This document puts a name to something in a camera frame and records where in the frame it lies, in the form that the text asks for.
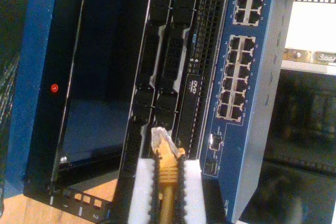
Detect yellow network cable clear plug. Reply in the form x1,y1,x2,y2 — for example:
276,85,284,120
151,126,187,224

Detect black rack server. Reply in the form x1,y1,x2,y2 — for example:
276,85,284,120
115,0,234,204

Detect flat blue device box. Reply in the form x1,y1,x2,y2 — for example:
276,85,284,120
4,0,61,201

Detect black bubble wrap mat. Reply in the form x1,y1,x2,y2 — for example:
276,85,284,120
0,0,30,198

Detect black rack frame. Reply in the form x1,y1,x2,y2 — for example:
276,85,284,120
48,178,119,222

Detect blue network switch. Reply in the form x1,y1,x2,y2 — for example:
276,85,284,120
198,0,299,223

